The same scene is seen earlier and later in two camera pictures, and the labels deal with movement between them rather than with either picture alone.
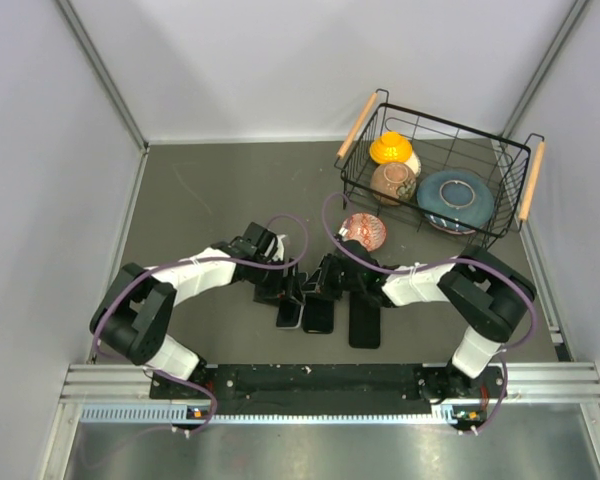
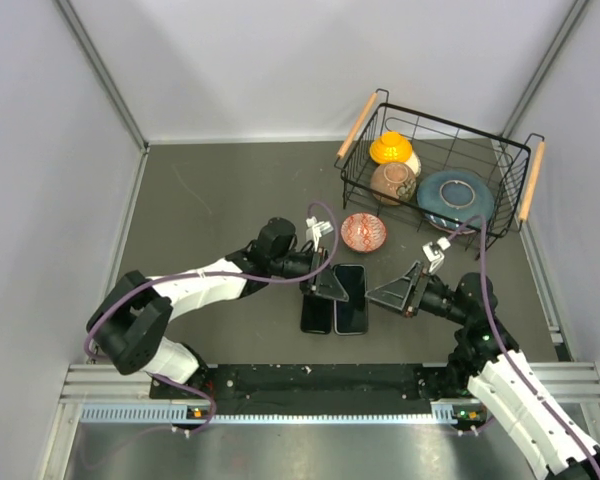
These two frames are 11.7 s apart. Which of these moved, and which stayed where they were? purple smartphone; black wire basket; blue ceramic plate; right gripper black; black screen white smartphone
Moved: right gripper black; black screen white smartphone
Stayed: black wire basket; purple smartphone; blue ceramic plate
